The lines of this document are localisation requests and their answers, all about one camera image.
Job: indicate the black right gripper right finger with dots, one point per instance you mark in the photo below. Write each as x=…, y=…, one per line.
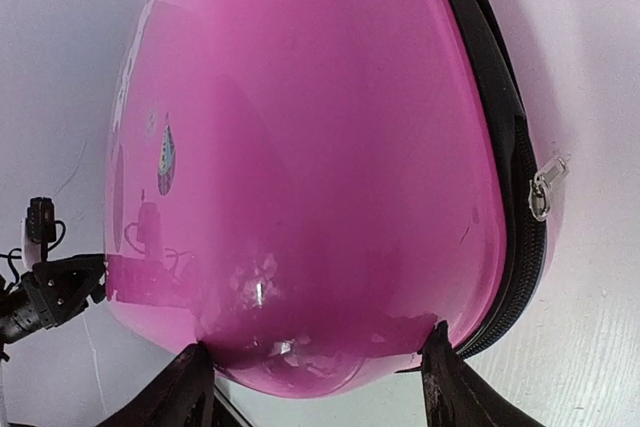
x=456, y=396

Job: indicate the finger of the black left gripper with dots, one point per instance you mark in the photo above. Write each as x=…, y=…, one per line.
x=60, y=289

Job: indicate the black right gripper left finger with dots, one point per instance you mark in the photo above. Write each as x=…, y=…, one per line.
x=182, y=394

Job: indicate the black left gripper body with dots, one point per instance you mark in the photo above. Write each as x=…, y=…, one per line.
x=23, y=310

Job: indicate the pink hard-shell kids suitcase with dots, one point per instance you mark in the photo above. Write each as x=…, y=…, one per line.
x=309, y=187

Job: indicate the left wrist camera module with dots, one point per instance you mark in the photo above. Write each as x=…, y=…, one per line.
x=41, y=231

